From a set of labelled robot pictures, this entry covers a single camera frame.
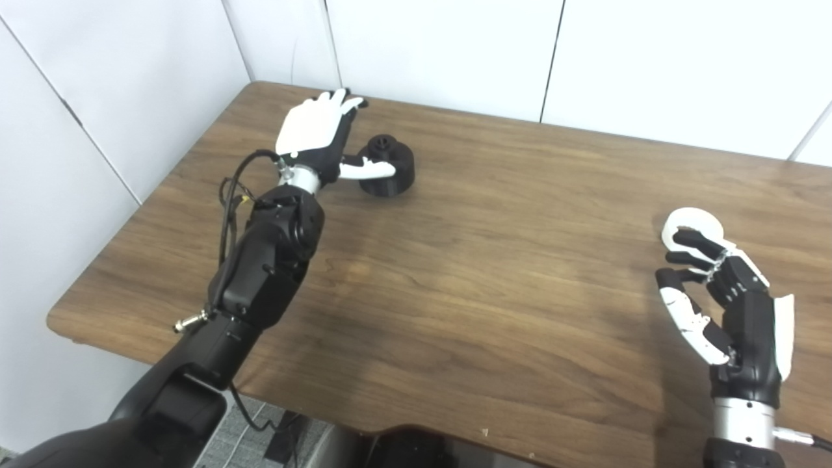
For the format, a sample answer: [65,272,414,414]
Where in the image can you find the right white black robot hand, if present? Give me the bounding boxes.
[655,226,795,409]

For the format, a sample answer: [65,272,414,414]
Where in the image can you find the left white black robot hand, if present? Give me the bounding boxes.
[276,88,397,186]

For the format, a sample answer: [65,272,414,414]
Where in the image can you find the round black plastic part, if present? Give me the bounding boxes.
[357,135,415,197]

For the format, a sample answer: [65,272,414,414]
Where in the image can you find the white toothed plastic ring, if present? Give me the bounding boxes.
[662,207,724,251]

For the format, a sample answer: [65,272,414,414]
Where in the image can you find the black table foot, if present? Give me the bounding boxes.
[263,413,307,463]

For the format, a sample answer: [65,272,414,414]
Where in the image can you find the glossy black robot torso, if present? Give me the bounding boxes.
[318,426,540,468]

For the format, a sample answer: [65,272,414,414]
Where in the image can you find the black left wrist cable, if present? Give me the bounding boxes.
[218,149,281,306]

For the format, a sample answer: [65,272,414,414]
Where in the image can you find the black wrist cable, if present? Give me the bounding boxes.
[773,427,832,454]
[218,149,281,306]

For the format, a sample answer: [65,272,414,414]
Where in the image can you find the thin left arm wires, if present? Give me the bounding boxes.
[220,177,261,261]

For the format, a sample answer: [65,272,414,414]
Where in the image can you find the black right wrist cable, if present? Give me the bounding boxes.
[773,427,832,454]

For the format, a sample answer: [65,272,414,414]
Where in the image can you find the thin black floor cable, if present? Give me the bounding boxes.
[227,383,300,434]

